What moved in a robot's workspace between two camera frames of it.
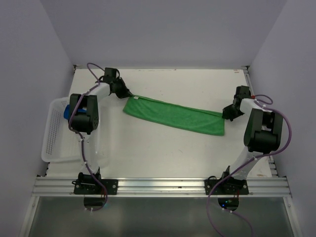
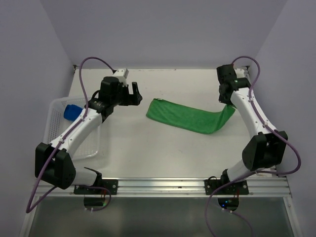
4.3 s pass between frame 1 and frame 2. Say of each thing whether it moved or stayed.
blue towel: stayed
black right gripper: moved
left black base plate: stayed
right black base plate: stayed
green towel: moved
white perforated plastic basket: stayed
